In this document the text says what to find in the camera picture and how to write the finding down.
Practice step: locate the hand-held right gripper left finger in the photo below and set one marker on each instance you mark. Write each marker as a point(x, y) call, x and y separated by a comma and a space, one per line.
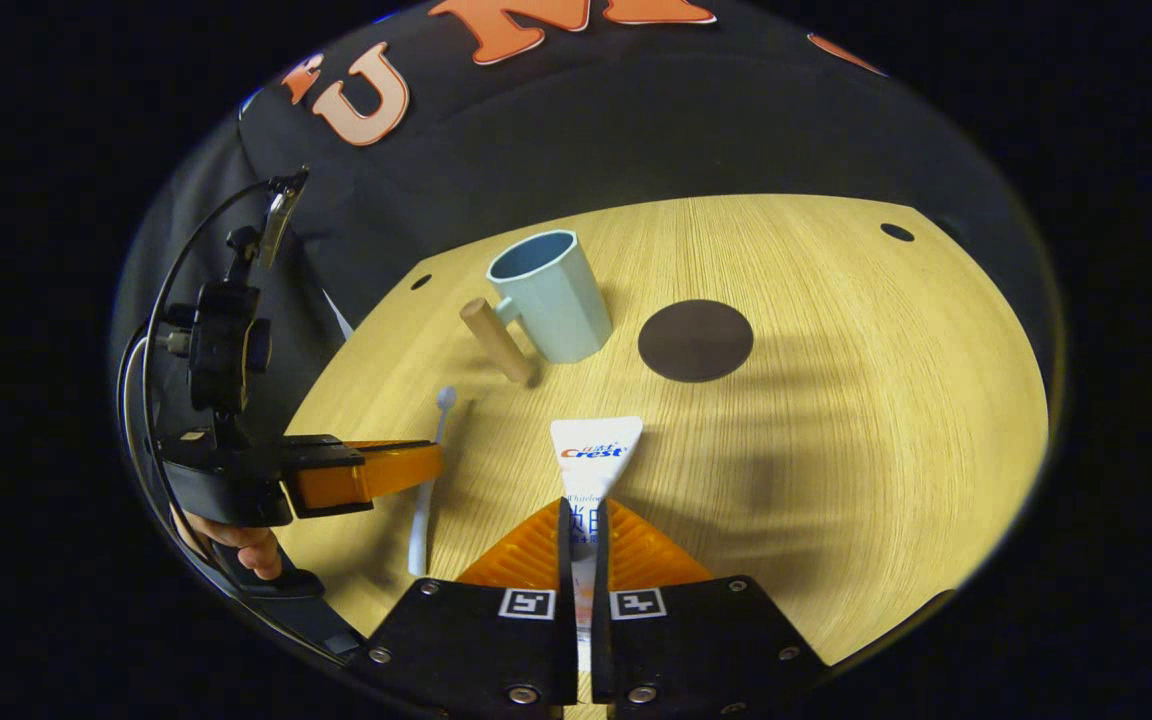
point(476, 640)

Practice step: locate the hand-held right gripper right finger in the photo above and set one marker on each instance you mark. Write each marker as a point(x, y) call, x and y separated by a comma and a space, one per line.
point(696, 640)

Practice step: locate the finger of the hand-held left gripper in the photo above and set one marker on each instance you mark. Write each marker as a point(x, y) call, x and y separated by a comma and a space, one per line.
point(356, 475)

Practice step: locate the white toothbrush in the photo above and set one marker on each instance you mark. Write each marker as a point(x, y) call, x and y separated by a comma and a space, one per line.
point(423, 520)

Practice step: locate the white toothpaste tube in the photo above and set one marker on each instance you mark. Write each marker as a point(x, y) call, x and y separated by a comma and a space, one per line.
point(596, 450)

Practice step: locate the dark brown round coaster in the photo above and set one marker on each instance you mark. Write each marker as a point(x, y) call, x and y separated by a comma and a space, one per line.
point(696, 340)

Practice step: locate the black backdrop cloth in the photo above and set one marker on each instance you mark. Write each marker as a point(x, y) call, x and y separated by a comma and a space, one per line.
point(586, 130)

